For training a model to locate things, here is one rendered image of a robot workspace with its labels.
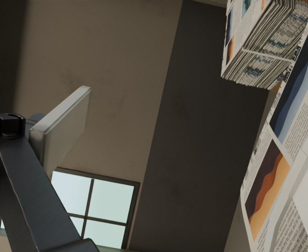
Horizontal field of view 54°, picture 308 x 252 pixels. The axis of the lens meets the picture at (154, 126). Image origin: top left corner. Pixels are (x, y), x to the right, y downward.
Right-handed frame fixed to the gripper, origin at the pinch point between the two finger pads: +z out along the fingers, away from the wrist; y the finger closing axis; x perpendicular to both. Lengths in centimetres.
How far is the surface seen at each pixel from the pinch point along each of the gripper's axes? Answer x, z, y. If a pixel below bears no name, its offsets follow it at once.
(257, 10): 9, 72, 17
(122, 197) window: -206, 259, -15
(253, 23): 6, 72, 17
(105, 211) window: -226, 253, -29
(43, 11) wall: -36, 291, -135
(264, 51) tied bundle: -1, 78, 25
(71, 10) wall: -29, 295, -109
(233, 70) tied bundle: -10, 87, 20
